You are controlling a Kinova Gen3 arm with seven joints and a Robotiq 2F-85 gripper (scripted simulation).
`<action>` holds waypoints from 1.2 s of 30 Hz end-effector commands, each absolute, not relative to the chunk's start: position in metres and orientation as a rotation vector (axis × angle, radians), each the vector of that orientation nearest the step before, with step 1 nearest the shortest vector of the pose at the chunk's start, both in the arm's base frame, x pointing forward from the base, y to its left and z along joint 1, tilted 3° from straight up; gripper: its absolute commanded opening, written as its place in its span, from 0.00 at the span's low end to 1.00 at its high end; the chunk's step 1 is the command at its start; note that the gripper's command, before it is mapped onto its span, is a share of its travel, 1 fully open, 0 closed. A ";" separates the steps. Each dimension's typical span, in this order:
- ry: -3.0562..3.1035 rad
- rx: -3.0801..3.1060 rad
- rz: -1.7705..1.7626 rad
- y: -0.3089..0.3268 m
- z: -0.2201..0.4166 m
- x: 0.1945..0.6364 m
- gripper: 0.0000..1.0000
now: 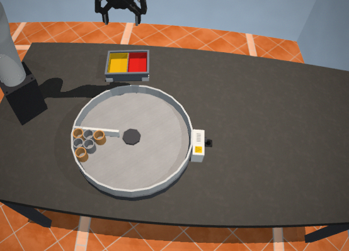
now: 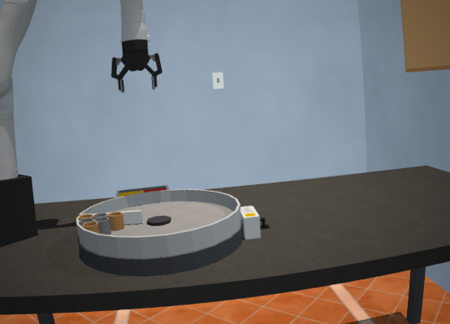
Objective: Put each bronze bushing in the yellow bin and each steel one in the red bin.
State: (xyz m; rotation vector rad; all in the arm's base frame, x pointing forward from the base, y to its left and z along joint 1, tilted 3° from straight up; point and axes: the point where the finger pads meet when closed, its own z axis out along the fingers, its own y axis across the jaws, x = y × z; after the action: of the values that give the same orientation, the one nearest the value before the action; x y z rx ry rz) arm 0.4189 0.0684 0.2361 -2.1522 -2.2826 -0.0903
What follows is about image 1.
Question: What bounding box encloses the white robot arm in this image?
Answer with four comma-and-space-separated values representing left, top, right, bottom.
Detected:
0, 2, 26, 87

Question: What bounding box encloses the grey metal sleeve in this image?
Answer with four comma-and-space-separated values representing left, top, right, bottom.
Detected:
73, 138, 84, 149
83, 129, 95, 142
83, 139, 96, 154

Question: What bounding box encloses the white round turntable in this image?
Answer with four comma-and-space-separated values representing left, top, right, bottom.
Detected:
71, 85, 204, 201

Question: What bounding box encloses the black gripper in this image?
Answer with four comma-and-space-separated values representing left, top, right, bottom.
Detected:
94, 0, 147, 26

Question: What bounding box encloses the bronze bushing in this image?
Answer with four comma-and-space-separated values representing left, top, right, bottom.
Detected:
93, 130, 106, 145
75, 147, 88, 162
72, 128, 84, 141

